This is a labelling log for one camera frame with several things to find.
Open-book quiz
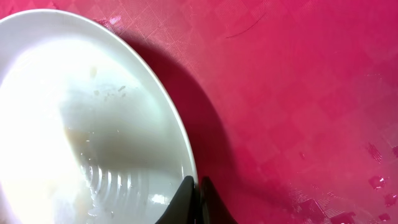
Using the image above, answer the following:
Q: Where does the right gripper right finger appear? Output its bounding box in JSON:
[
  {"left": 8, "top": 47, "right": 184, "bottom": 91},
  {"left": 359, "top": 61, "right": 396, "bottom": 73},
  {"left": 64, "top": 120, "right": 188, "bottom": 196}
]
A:
[{"left": 200, "top": 177, "right": 237, "bottom": 224}]

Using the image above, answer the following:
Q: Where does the white plate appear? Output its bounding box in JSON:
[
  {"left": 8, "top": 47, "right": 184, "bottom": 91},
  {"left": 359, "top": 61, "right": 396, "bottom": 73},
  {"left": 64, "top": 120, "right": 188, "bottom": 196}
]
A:
[{"left": 1, "top": 9, "right": 197, "bottom": 223}]

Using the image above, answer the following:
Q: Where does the red plastic tray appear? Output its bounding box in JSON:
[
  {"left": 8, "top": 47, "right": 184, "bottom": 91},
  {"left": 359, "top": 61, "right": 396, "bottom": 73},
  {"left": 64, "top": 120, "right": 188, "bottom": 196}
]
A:
[{"left": 1, "top": 0, "right": 397, "bottom": 223}]

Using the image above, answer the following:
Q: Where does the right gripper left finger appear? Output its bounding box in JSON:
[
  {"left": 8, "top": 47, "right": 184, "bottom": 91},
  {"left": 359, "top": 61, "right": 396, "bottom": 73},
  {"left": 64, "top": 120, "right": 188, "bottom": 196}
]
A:
[{"left": 156, "top": 176, "right": 195, "bottom": 224}]

